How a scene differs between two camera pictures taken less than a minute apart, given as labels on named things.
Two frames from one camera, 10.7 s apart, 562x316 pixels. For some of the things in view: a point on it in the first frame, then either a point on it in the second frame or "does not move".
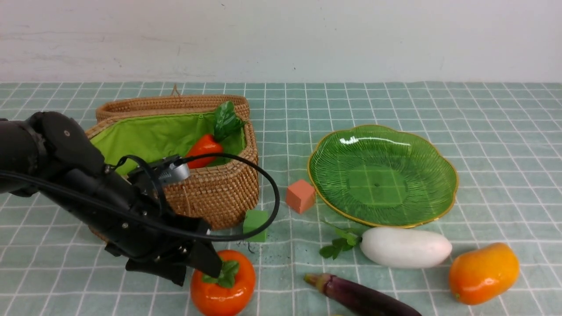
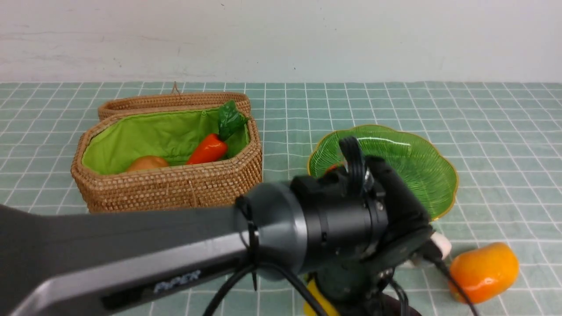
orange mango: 477,276 does not move
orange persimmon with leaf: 230,293 to 334,166
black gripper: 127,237 to 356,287
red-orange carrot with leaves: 226,123 does not move
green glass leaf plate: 380,176 does not move
